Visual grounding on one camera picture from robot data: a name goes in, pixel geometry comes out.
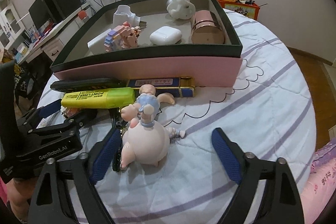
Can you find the white desk with drawers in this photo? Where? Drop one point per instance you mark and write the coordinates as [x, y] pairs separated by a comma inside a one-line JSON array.
[[52, 49]]

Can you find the white plug adapter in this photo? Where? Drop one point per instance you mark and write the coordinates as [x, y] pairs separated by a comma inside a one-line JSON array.
[[123, 16]]

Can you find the white glass-door cabinet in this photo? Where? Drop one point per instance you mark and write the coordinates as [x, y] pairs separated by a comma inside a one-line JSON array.
[[10, 22]]

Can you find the blue and gold box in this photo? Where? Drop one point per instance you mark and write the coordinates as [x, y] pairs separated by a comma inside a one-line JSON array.
[[162, 82]]

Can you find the person's left hand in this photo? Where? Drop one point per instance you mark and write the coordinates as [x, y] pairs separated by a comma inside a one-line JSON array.
[[19, 195]]

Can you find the black key bunch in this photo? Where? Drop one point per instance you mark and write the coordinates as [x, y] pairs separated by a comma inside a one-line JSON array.
[[116, 163]]

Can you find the red printed box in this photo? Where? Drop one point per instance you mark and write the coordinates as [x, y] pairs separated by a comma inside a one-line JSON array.
[[241, 10]]

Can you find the black remote control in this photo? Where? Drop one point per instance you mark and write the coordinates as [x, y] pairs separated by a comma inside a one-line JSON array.
[[86, 83]]

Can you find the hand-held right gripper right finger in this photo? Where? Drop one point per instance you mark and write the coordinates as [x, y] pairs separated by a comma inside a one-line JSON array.
[[228, 158]]

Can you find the rose gold cylinder jar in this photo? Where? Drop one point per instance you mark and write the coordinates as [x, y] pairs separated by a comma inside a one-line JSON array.
[[207, 29]]

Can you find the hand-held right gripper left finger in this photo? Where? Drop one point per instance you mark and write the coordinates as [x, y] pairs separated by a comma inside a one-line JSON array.
[[105, 158]]

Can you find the pink box with dark rim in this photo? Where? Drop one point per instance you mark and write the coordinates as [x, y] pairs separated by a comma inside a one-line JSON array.
[[157, 69]]

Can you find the yellow highlighter pen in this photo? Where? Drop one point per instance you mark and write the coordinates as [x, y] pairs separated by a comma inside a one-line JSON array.
[[99, 98]]

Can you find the blue and white carton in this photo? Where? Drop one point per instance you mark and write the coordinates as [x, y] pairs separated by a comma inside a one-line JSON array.
[[31, 32]]

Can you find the white earbuds case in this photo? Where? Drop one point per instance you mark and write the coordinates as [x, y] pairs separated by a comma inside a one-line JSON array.
[[165, 35]]

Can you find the white power bank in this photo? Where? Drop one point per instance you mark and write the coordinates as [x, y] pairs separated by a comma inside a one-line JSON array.
[[95, 43]]

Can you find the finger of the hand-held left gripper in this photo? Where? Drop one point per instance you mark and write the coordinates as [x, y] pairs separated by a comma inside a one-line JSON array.
[[50, 108], [81, 117]]

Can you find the black computer monitor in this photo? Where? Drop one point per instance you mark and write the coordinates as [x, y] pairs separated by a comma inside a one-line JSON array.
[[39, 12]]

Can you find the black office chair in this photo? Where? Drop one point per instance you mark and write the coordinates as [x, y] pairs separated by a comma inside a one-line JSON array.
[[26, 87]]

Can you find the white elephant figurine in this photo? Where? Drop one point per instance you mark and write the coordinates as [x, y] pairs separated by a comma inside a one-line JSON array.
[[178, 10]]

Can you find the pink block figure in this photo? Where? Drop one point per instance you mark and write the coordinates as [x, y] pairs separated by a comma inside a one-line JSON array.
[[123, 37]]

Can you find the white block cat figure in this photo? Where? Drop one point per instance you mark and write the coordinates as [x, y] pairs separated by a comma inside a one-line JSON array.
[[68, 110]]

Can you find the red cloth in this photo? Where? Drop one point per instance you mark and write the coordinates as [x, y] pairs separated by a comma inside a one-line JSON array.
[[46, 29]]

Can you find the pink pig doll figurine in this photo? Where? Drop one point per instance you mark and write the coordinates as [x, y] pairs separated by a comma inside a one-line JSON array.
[[147, 142]]

